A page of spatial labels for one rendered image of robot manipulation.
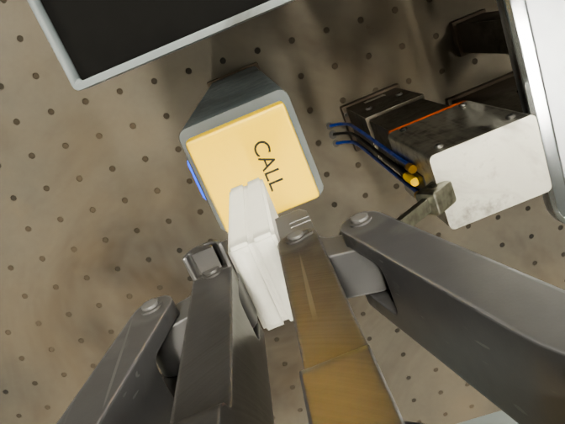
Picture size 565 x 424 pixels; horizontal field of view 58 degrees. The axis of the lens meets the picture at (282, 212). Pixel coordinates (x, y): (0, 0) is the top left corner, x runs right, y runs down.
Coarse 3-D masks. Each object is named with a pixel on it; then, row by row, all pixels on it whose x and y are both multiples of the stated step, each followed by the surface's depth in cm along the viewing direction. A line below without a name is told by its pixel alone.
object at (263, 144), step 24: (240, 120) 28; (264, 120) 28; (288, 120) 29; (192, 144) 28; (216, 144) 28; (240, 144) 29; (264, 144) 29; (288, 144) 29; (216, 168) 29; (240, 168) 29; (264, 168) 29; (288, 168) 29; (216, 192) 29; (288, 192) 30; (312, 192) 30
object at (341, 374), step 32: (288, 256) 14; (320, 256) 13; (288, 288) 12; (320, 288) 11; (320, 320) 10; (352, 320) 10; (320, 352) 9; (352, 352) 8; (320, 384) 8; (352, 384) 7; (384, 384) 7; (320, 416) 7; (352, 416) 7; (384, 416) 7
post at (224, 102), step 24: (240, 72) 66; (216, 96) 44; (240, 96) 35; (264, 96) 30; (288, 96) 30; (192, 120) 33; (216, 120) 30; (192, 168) 32; (312, 168) 31; (216, 216) 32
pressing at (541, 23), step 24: (504, 0) 43; (528, 0) 43; (552, 0) 43; (504, 24) 44; (528, 24) 43; (552, 24) 44; (528, 48) 44; (552, 48) 45; (528, 72) 45; (552, 72) 45; (528, 96) 46; (552, 96) 46; (552, 120) 47; (552, 144) 47; (552, 168) 48; (552, 192) 48; (552, 216) 51
